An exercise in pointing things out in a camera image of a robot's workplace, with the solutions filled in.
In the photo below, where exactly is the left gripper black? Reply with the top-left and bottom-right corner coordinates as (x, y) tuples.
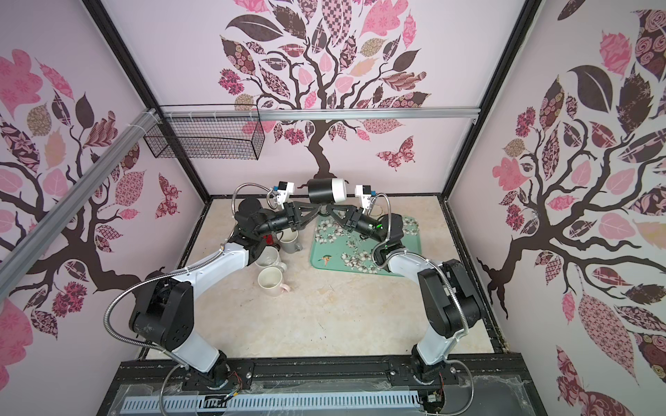
(256, 200), (322, 237)

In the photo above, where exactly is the light grey mug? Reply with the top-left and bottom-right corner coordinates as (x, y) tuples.
(277, 229), (303, 254)

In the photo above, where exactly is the white and black mug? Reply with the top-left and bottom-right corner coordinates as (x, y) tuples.
(307, 178), (347, 205)

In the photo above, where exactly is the cream beige mug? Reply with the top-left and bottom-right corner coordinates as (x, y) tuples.
(255, 246), (288, 272)

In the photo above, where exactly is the pale pink mug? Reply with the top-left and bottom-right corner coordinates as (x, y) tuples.
(257, 267), (291, 297)

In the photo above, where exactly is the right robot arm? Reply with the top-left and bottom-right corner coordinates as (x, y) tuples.
(325, 205), (482, 385)

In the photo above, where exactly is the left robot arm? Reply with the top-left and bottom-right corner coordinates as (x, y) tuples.
(128, 198), (323, 388)

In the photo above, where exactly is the cream and peach mug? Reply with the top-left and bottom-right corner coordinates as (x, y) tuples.
(369, 204), (385, 219)

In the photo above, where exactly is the green floral serving tray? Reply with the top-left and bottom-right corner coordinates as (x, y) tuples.
(310, 217), (394, 276)

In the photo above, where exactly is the black wire basket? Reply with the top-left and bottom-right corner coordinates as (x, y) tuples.
(143, 104), (265, 161)

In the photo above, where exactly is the aluminium rail back wall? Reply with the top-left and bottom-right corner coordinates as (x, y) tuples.
(162, 107), (480, 121)

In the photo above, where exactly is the aluminium rail wall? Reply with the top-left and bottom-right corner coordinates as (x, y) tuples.
(162, 107), (480, 121)
(1, 109), (159, 299)

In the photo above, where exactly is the white slotted cable duct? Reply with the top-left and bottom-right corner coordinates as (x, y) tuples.
(111, 391), (421, 415)

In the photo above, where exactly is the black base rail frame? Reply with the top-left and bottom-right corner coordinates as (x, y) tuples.
(99, 354), (546, 415)

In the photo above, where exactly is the aluminium rail left wall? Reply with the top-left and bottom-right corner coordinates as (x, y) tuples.
(1, 109), (159, 299)

